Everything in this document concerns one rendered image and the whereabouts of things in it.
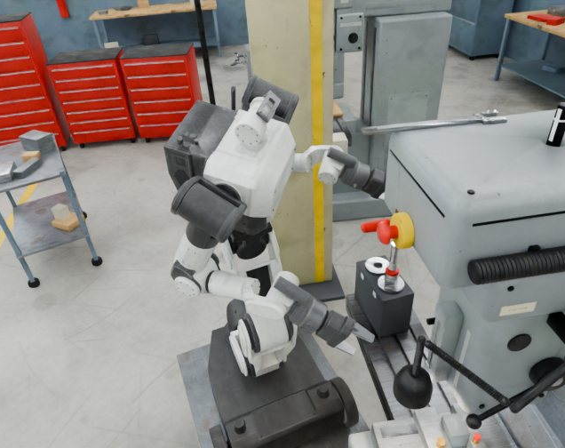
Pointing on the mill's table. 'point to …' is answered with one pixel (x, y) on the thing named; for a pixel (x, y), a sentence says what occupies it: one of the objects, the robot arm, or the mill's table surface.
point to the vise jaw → (430, 427)
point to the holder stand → (383, 297)
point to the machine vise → (384, 435)
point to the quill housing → (498, 353)
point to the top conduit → (525, 264)
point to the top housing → (486, 190)
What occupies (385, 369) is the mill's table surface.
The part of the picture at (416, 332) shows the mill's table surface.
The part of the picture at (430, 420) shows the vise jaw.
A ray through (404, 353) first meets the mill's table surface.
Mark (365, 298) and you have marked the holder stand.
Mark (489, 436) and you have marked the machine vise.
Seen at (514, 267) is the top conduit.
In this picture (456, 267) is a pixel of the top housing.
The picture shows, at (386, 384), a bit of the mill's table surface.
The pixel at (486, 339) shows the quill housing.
